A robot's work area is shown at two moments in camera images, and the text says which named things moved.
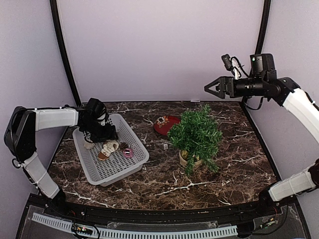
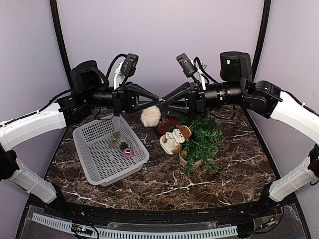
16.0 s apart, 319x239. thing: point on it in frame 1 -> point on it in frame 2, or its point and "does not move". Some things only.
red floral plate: (163, 124) does not move
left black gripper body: (101, 134) -> (120, 95)
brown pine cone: (123, 145) does not move
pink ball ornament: (128, 153) does not move
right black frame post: (266, 7) does not move
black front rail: (259, 211) does not move
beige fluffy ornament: (88, 146) -> (150, 116)
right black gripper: (225, 81) -> (195, 100)
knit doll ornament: (109, 147) -> (171, 142)
